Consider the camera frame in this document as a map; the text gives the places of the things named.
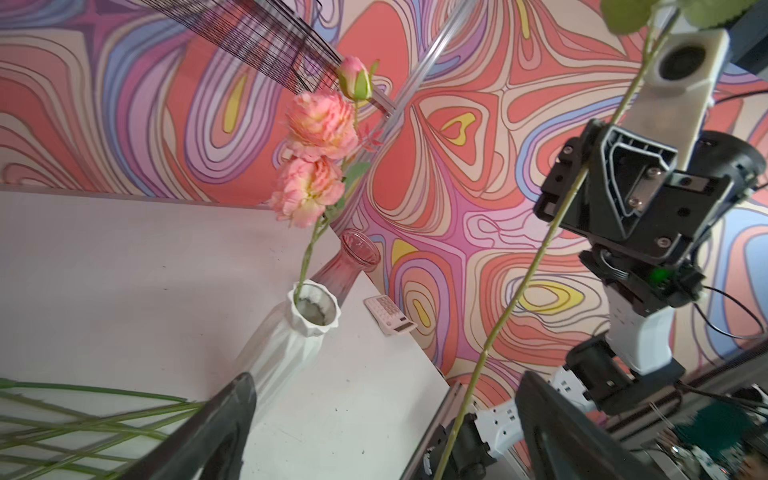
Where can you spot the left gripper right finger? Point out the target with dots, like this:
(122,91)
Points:
(564,444)

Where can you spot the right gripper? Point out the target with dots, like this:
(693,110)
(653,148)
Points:
(636,204)

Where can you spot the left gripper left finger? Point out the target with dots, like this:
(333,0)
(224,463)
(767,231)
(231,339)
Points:
(210,445)

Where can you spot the pink glass vase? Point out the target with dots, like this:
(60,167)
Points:
(357,254)

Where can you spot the pink carnation flower stem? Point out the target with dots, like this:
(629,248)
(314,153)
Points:
(321,171)

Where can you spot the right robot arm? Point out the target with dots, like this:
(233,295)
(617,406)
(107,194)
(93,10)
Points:
(611,372)

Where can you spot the white ribbed vase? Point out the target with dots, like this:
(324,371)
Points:
(287,341)

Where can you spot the pile of artificial flowers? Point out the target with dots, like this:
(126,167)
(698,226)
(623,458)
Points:
(65,431)

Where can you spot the pink calculator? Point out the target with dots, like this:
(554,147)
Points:
(390,319)

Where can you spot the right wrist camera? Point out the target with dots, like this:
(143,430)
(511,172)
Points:
(678,90)

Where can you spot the black wire basket back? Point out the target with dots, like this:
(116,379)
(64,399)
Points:
(266,35)

